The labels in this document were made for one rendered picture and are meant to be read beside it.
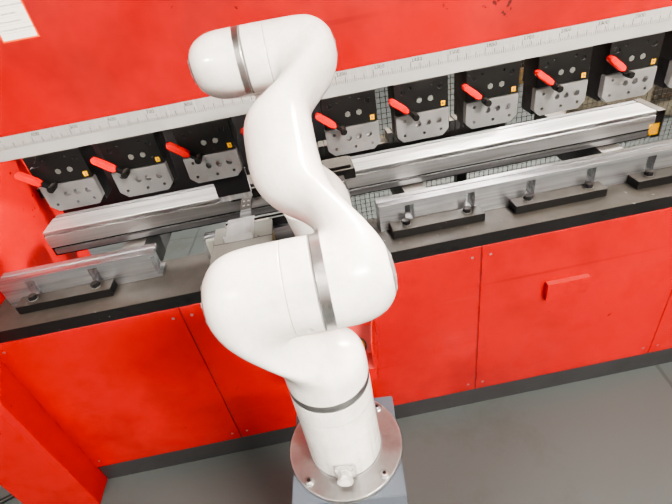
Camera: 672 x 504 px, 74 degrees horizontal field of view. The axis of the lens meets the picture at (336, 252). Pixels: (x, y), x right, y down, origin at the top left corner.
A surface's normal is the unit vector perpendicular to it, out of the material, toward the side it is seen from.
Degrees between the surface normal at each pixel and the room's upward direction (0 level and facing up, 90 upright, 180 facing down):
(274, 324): 86
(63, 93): 90
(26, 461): 90
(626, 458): 0
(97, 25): 90
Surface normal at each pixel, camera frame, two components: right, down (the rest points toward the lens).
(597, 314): 0.13, 0.57
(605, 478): -0.15, -0.80
